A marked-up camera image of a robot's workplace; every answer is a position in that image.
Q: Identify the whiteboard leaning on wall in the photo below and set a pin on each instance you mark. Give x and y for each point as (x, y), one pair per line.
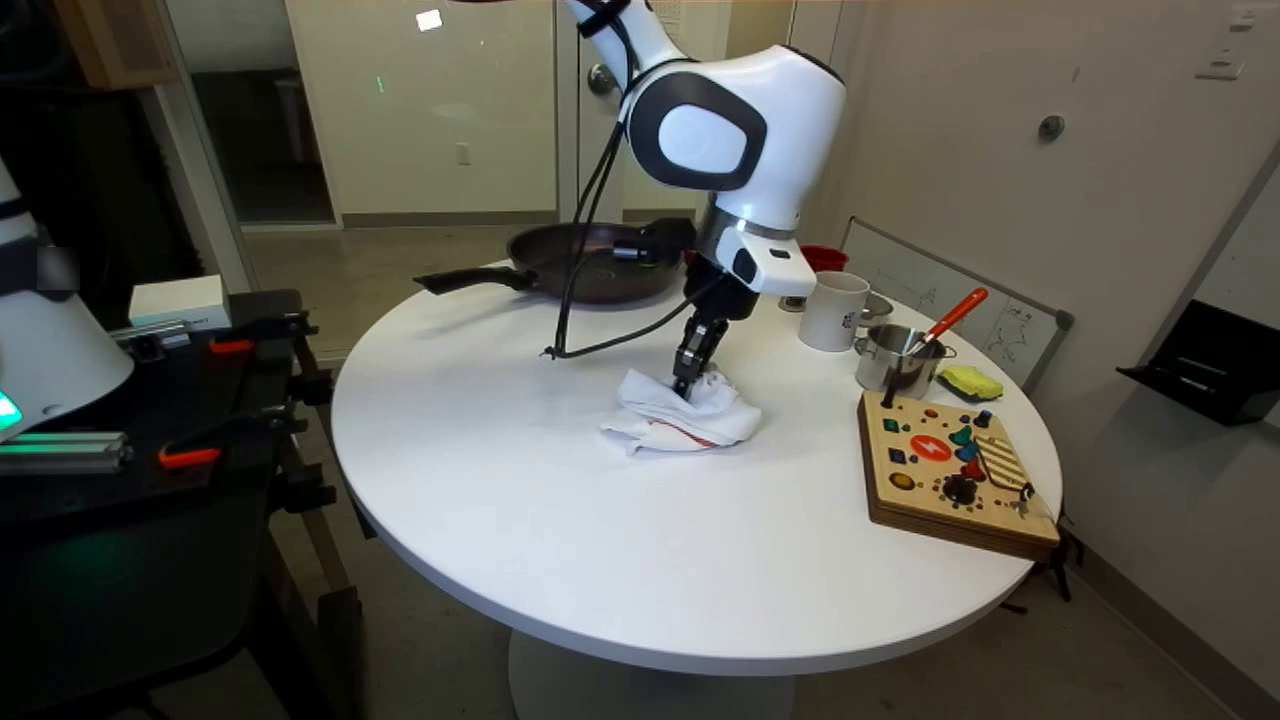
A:
(1012, 328)

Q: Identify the black wall tray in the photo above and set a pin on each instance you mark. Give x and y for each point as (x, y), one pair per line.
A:
(1218, 367)

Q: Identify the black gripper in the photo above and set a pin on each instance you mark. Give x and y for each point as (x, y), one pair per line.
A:
(718, 296)

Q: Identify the wooden toy board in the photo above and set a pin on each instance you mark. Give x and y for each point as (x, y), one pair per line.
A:
(949, 475)

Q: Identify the yellow green sponge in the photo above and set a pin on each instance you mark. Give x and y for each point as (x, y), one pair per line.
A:
(971, 384)

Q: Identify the white towel with red stripes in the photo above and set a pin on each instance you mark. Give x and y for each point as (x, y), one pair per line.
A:
(653, 419)

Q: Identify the white mug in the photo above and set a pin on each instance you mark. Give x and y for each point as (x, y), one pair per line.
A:
(839, 309)

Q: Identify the red cup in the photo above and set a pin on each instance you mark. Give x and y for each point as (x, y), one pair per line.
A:
(826, 258)

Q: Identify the black robot cart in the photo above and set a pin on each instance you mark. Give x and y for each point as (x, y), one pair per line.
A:
(123, 577)

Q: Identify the black frying pan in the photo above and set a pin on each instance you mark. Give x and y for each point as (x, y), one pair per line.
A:
(584, 261)

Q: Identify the white round table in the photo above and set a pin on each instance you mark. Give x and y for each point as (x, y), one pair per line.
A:
(641, 585)

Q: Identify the orange black clamp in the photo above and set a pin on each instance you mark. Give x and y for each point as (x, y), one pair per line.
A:
(208, 441)
(240, 339)

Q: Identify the steel pot with orange handle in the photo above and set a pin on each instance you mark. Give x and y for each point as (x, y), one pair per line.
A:
(902, 363)

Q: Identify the white box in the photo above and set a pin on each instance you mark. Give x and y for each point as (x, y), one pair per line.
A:
(192, 300)

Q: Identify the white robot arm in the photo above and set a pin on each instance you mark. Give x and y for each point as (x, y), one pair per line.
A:
(750, 132)

